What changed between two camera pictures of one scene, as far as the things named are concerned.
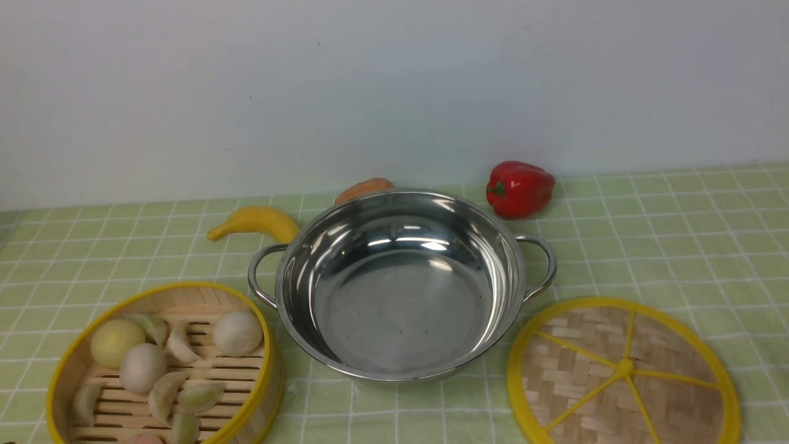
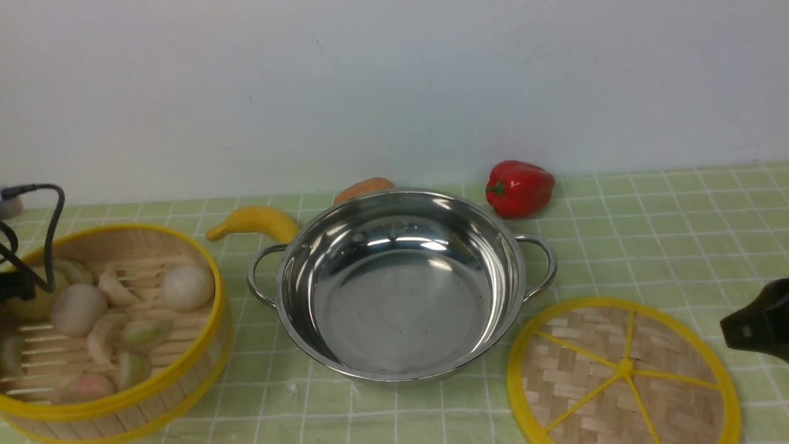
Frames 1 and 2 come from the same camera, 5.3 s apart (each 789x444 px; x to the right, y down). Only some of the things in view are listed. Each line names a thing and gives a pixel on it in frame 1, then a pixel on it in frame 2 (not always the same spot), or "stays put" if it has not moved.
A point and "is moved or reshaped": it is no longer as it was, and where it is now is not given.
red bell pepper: [519, 190] stays put
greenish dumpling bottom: [186, 428] to [134, 369]
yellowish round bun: [112, 338] to [40, 307]
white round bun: [238, 333] to [187, 288]
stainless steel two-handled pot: [400, 284] stays put
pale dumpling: [179, 349] to [116, 294]
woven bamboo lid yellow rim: [614, 370] stays put
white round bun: [140, 366] to [77, 308]
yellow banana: [262, 219] stays put
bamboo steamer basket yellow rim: [173, 363] is moved or reshaped
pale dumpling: [156, 328] to [74, 272]
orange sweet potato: [369, 187] stays put
